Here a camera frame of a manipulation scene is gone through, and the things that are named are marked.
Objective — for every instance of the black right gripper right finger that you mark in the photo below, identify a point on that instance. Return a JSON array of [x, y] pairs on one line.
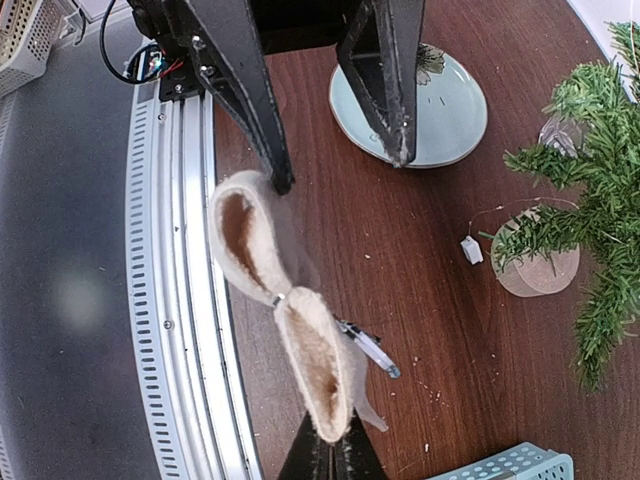
[[354, 457]]

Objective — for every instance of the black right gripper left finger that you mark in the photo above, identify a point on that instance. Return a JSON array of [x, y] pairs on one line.
[[310, 457]]

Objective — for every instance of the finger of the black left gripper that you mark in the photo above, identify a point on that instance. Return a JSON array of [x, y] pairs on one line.
[[378, 56], [225, 45]]

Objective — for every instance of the blue plastic basket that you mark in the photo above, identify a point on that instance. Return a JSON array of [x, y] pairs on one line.
[[523, 461]]

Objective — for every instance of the beige burlap bow ornament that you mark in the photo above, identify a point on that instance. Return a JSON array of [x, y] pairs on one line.
[[252, 239]]

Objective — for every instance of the small green christmas tree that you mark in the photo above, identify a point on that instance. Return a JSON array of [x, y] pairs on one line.
[[605, 220]]

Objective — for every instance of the light green floral plate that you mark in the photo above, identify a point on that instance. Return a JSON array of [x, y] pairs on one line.
[[452, 113]]

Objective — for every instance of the perforated metal box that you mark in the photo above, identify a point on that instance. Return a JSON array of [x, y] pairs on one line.
[[29, 29]]

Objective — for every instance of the clear drinking glass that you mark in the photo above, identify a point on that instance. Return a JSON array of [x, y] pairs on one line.
[[565, 134]]

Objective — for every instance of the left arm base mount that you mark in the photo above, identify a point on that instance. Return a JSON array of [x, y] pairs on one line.
[[162, 59]]

